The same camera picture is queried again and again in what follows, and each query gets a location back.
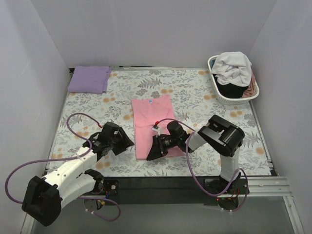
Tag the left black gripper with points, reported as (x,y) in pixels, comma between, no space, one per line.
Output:
(119,140)

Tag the folded purple t shirt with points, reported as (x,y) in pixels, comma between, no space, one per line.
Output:
(89,79)

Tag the white t shirt in basket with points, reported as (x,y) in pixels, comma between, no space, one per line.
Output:
(232,68)

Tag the black garment in basket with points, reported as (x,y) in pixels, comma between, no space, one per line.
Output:
(230,90)

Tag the white laundry basket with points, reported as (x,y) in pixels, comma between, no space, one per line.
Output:
(222,99)

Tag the pink t shirt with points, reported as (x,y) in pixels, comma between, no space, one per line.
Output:
(147,113)

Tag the floral table cloth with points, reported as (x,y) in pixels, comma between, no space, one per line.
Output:
(194,102)

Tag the brown garment in basket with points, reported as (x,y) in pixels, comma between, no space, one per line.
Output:
(250,91)

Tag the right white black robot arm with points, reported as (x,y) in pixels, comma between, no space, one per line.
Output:
(223,136)

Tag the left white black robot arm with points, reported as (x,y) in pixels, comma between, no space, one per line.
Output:
(46,196)

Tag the aluminium frame rail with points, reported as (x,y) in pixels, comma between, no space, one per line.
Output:
(268,209)

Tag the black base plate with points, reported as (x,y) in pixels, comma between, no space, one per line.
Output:
(168,190)

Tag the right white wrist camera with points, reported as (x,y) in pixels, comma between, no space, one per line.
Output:
(156,129)

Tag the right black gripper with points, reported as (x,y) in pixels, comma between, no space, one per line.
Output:
(158,145)

